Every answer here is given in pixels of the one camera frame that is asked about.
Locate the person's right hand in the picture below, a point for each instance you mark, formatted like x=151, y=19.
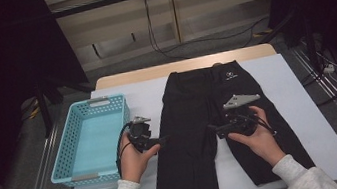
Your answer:
x=261, y=144

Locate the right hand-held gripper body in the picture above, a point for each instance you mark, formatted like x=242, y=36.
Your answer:
x=241, y=120

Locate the white power plug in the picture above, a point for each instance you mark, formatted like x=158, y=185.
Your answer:
x=328, y=68

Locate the person's left hand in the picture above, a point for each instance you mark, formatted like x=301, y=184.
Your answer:
x=133, y=165

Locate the white table mat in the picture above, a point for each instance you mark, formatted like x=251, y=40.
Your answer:
x=309, y=103

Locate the light blue plastic basket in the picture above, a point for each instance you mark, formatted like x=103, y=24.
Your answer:
x=96, y=142

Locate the black shorts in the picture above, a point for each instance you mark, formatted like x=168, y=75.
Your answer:
x=193, y=158

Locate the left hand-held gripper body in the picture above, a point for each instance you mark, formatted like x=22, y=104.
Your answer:
x=140, y=134

